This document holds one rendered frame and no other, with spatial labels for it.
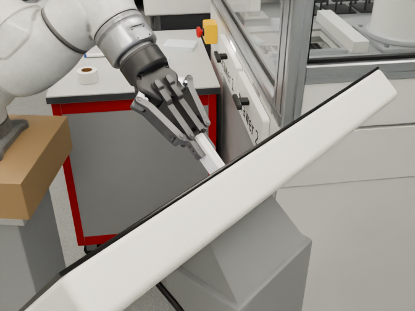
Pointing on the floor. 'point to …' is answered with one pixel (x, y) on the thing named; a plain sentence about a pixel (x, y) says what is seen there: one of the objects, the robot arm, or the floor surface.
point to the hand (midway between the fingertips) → (207, 155)
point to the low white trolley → (126, 144)
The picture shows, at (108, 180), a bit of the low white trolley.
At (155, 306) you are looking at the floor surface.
